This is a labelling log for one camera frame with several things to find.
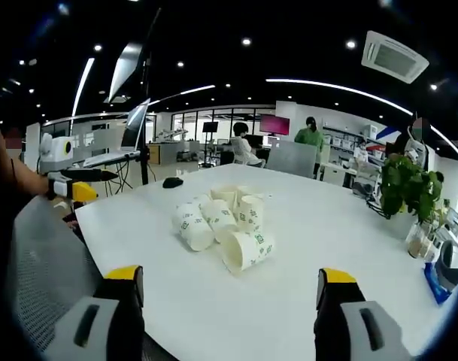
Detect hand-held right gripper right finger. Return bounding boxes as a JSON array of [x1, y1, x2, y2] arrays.
[[314, 267, 414, 361]]

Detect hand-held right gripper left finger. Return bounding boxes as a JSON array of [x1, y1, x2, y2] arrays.
[[50, 265, 145, 361]]

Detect pile of white paper cups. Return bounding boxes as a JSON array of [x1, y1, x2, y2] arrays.
[[171, 184, 275, 273]]

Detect open silver laptop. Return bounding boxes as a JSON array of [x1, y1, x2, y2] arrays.
[[83, 98, 152, 168]]

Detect white table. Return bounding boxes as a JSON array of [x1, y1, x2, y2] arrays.
[[74, 162, 453, 361]]

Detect blue packet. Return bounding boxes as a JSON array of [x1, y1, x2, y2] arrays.
[[423, 262, 456, 306]]

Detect glass plant vase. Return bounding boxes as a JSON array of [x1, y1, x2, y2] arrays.
[[405, 220, 441, 261]]

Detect grey curved holder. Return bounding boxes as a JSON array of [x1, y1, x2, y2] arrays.
[[436, 240, 458, 291]]

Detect black monitor on stand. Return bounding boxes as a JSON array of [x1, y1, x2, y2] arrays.
[[201, 121, 220, 168]]

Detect green potted plant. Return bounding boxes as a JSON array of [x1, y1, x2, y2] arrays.
[[378, 153, 446, 226]]

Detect red screen monitor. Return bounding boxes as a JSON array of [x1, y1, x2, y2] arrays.
[[259, 114, 291, 137]]

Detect ceiling air conditioner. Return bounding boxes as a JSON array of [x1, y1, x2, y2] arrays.
[[360, 30, 430, 85]]

